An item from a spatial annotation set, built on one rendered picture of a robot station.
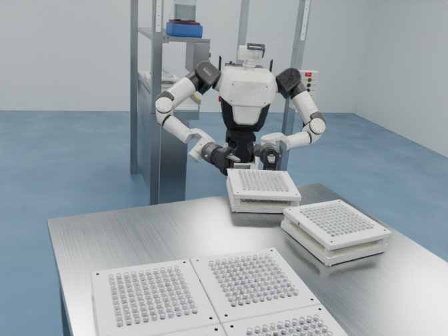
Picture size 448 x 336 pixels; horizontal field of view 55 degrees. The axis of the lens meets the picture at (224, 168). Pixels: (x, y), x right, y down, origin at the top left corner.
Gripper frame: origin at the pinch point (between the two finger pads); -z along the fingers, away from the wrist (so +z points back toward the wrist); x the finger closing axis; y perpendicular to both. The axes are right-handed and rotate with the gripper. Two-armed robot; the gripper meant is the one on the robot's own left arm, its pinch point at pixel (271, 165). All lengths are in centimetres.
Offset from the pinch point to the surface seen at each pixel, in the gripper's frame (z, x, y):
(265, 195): -31.0, 0.0, 3.1
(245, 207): -31.9, 5.0, 9.7
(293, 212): -42.4, -0.2, -5.8
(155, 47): 98, -33, 70
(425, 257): -50, 7, -48
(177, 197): 125, 80, 56
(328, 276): -66, 7, -14
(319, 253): -58, 5, -13
